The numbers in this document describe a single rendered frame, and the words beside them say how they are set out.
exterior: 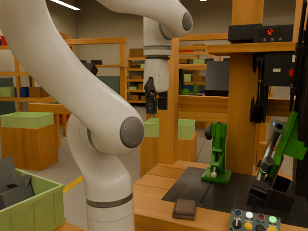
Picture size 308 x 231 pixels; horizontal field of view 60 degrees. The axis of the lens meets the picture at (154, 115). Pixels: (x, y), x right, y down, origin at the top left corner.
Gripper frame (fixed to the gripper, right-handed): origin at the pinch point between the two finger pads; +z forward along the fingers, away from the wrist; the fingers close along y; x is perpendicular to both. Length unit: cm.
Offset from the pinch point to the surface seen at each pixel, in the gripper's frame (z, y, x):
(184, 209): 37.0, -9.4, 6.7
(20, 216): 39, 14, -46
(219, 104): 7, -74, 7
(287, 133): 10.3, -28.0, 38.8
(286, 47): -22, -54, 38
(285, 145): 14.7, -28.0, 38.5
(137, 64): -46, -979, -487
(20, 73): -9, -365, -476
